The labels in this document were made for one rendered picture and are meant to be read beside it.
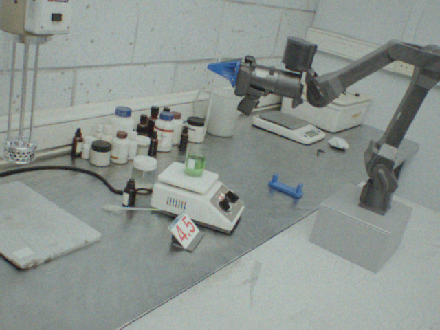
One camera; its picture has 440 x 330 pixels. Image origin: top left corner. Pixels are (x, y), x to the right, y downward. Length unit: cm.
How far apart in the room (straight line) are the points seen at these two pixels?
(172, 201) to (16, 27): 51
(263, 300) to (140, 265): 24
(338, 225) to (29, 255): 67
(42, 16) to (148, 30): 79
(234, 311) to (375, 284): 36
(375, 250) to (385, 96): 142
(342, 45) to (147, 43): 114
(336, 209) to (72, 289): 60
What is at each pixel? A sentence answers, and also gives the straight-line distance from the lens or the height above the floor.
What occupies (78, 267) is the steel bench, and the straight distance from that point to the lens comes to 99.
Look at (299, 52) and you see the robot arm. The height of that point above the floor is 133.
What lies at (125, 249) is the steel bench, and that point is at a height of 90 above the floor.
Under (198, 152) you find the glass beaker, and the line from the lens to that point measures 118.
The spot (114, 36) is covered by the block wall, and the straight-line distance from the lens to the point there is 157.
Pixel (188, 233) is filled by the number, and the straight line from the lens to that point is 112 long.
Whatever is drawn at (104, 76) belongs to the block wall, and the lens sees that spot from 158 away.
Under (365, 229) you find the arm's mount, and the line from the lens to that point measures 118.
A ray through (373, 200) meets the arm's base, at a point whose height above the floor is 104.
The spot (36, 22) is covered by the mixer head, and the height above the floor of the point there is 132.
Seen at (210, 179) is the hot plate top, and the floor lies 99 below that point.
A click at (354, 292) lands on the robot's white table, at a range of 111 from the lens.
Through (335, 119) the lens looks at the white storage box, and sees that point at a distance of 221.
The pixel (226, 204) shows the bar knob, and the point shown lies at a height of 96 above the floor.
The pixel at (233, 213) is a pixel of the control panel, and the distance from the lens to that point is 120.
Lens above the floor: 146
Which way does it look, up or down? 21 degrees down
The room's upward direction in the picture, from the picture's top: 12 degrees clockwise
